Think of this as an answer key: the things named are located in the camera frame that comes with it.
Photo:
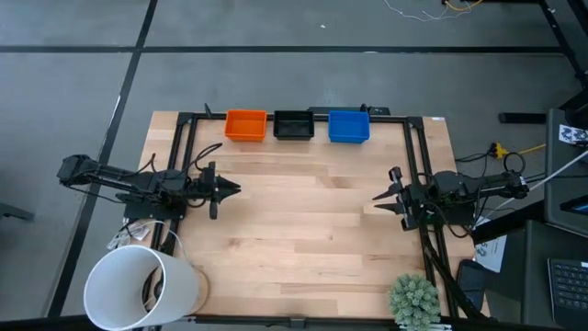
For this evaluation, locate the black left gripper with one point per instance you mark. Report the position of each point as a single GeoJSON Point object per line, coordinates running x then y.
{"type": "Point", "coordinates": [212, 188]}

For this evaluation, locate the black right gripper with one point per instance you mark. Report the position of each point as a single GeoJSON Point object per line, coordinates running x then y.
{"type": "Point", "coordinates": [410, 202]}

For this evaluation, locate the orange plastic basket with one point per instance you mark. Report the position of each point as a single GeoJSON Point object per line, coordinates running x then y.
{"type": "Point", "coordinates": [245, 124]}

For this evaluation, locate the blue plastic basket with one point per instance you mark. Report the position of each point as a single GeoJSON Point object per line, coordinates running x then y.
{"type": "Point", "coordinates": [349, 126]}

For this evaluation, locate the black plastic basket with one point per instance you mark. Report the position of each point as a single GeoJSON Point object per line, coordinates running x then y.
{"type": "Point", "coordinates": [294, 126]}

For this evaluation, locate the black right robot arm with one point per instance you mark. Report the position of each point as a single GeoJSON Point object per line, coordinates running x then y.
{"type": "Point", "coordinates": [459, 186]}

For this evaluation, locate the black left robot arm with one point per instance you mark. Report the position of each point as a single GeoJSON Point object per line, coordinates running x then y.
{"type": "Point", "coordinates": [115, 177]}

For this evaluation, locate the potted green plant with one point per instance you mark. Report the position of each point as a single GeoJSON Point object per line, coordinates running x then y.
{"type": "Point", "coordinates": [413, 301]}

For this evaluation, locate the white cylindrical bucket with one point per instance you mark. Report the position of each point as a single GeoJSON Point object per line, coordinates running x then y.
{"type": "Point", "coordinates": [179, 285]}

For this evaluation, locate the black rounded pad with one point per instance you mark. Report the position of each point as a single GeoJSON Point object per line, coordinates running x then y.
{"type": "Point", "coordinates": [471, 280]}

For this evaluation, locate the white paper sheet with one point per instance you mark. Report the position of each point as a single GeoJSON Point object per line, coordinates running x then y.
{"type": "Point", "coordinates": [494, 255]}

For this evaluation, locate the black computer desk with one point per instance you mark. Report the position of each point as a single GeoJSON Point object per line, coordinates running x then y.
{"type": "Point", "coordinates": [528, 276]}

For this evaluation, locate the grey side desk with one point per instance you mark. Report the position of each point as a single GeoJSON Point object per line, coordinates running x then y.
{"type": "Point", "coordinates": [558, 184]}

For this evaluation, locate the black tablet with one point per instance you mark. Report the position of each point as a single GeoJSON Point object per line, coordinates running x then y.
{"type": "Point", "coordinates": [576, 205]}

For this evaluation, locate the patterned white paper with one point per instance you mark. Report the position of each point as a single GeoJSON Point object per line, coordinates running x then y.
{"type": "Point", "coordinates": [572, 134]}

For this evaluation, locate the black keyboard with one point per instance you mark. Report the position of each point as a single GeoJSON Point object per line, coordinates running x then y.
{"type": "Point", "coordinates": [569, 289]}

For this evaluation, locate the dark grey stand foot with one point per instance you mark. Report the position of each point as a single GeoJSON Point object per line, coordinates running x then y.
{"type": "Point", "coordinates": [14, 211]}

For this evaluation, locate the black metal stand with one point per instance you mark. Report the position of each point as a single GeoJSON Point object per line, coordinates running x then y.
{"type": "Point", "coordinates": [566, 46]}

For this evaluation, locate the black metal table frame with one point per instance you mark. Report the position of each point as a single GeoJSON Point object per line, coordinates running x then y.
{"type": "Point", "coordinates": [209, 117]}

